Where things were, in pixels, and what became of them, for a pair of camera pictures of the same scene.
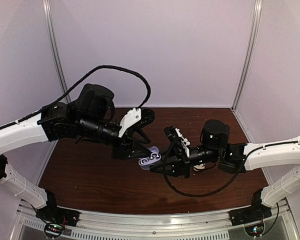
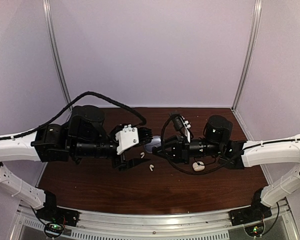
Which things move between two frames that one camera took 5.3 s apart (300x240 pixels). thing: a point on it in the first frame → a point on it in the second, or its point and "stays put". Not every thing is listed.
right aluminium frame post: x=254 y=35 stays put
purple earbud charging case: x=145 y=163 → x=156 y=141
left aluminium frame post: x=48 y=13 stays put
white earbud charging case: x=197 y=167 stays put
